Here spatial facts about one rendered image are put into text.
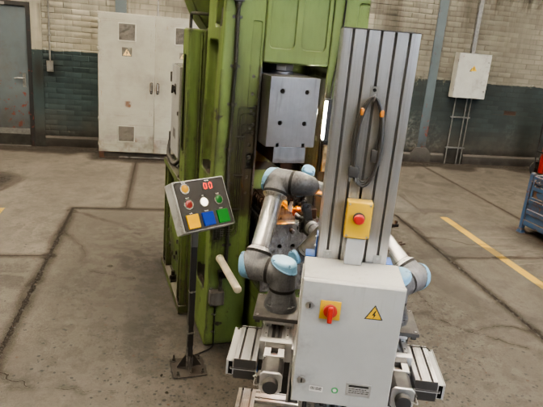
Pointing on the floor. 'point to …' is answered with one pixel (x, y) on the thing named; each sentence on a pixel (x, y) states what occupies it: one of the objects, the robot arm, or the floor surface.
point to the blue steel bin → (532, 206)
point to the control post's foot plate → (179, 371)
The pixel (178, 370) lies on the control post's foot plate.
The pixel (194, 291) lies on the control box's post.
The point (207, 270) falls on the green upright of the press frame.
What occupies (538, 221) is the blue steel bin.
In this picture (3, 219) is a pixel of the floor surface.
